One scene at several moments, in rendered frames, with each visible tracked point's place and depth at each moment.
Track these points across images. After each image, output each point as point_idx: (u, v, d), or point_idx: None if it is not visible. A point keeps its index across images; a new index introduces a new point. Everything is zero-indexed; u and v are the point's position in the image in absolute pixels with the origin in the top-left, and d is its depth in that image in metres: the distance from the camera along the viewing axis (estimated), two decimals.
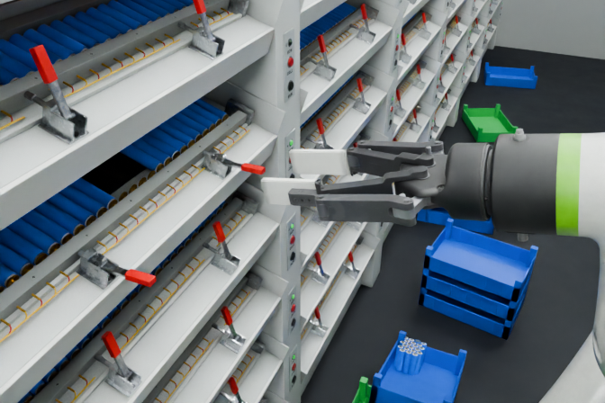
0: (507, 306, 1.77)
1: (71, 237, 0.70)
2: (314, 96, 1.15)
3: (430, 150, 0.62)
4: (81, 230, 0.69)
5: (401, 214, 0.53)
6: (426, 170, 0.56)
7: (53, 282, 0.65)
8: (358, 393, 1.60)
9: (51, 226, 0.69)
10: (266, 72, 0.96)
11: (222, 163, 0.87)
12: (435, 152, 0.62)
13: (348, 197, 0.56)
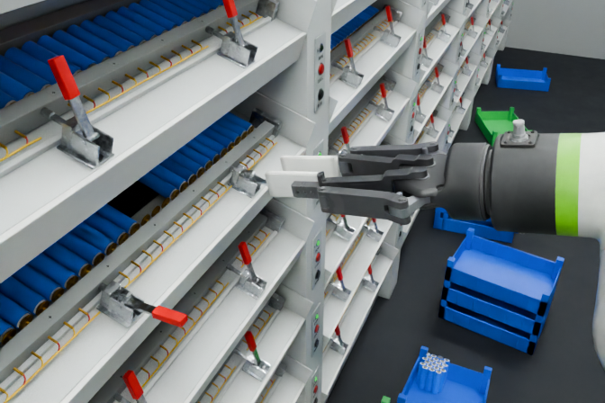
0: (533, 320, 1.69)
1: (90, 268, 0.62)
2: (342, 104, 1.08)
3: (404, 211, 0.55)
4: (102, 261, 0.62)
5: (428, 151, 0.63)
6: None
7: (71, 322, 0.57)
8: None
9: (67, 255, 0.62)
10: (296, 80, 0.88)
11: (251, 180, 0.80)
12: (406, 210, 0.54)
13: None
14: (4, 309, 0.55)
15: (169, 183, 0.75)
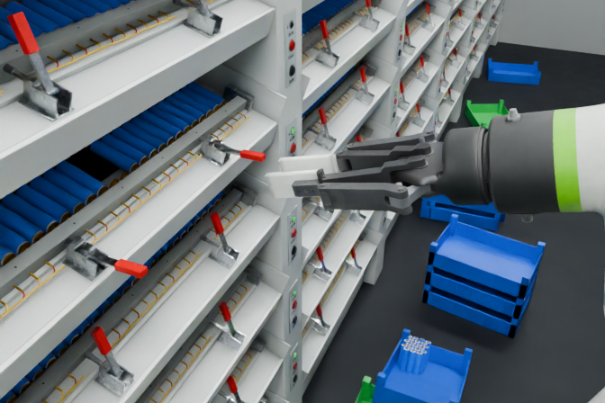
0: (514, 303, 1.72)
1: (58, 226, 0.65)
2: (317, 84, 1.10)
3: (424, 140, 0.62)
4: (68, 219, 0.65)
5: (396, 202, 0.53)
6: (422, 159, 0.56)
7: (37, 273, 0.60)
8: (361, 393, 1.55)
9: (36, 213, 0.64)
10: (267, 55, 0.91)
11: (221, 149, 0.83)
12: (428, 142, 0.62)
13: (347, 185, 0.57)
14: None
15: (139, 151, 0.77)
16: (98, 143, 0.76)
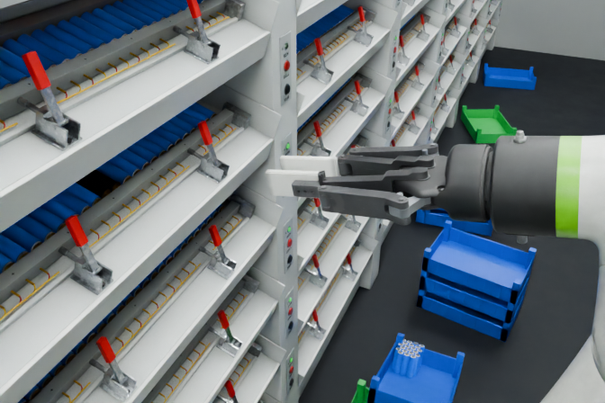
0: (505, 308, 1.76)
1: None
2: (311, 100, 1.15)
3: (427, 153, 0.62)
4: (62, 228, 0.69)
5: (396, 212, 0.54)
6: (425, 171, 0.56)
7: (47, 289, 0.65)
8: (356, 396, 1.60)
9: (35, 225, 0.69)
10: (263, 76, 0.96)
11: (212, 164, 0.87)
12: (431, 155, 0.62)
13: (348, 191, 0.57)
14: None
15: (132, 165, 0.82)
16: None
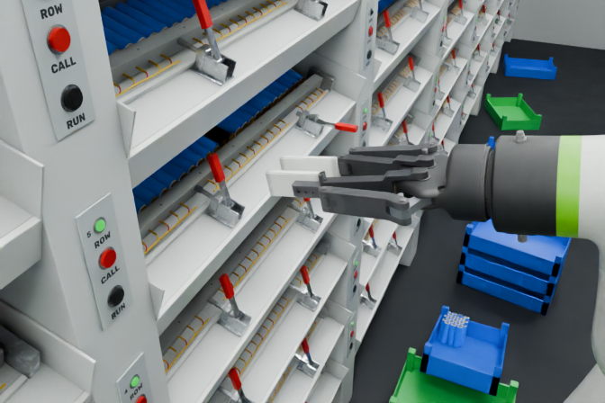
0: (546, 282, 1.82)
1: None
2: (383, 68, 1.20)
3: (427, 152, 0.62)
4: (194, 168, 0.75)
5: (397, 213, 0.54)
6: (426, 172, 0.56)
7: (189, 220, 0.70)
8: (406, 363, 1.65)
9: (169, 165, 0.74)
10: (350, 40, 1.01)
11: (316, 122, 0.92)
12: (430, 154, 0.62)
13: (349, 192, 0.57)
14: None
15: (240, 118, 0.87)
16: None
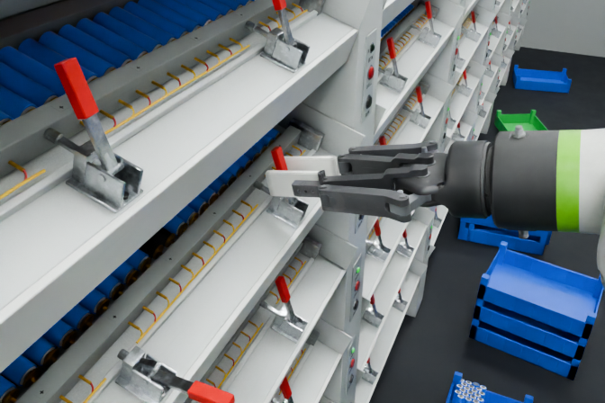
0: (576, 344, 1.56)
1: (92, 319, 0.49)
2: (386, 112, 0.94)
3: (427, 150, 0.62)
4: (107, 309, 0.49)
5: (396, 210, 0.54)
6: (425, 168, 0.56)
7: None
8: None
9: None
10: (344, 85, 0.75)
11: (288, 201, 0.67)
12: (430, 152, 0.62)
13: (349, 189, 0.57)
14: None
15: (186, 206, 0.62)
16: None
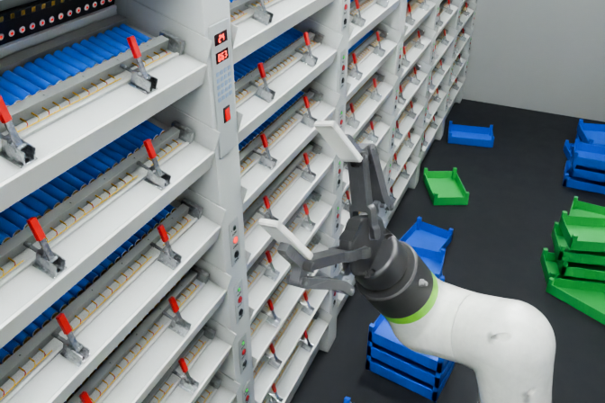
0: (433, 376, 2.15)
1: (72, 396, 1.08)
2: (259, 246, 1.53)
3: (383, 208, 0.74)
4: (77, 391, 1.08)
5: (340, 292, 0.71)
6: (371, 255, 0.71)
7: None
8: None
9: None
10: (217, 250, 1.34)
11: (179, 324, 1.26)
12: (383, 208, 0.75)
13: (321, 284, 0.66)
14: None
15: None
16: None
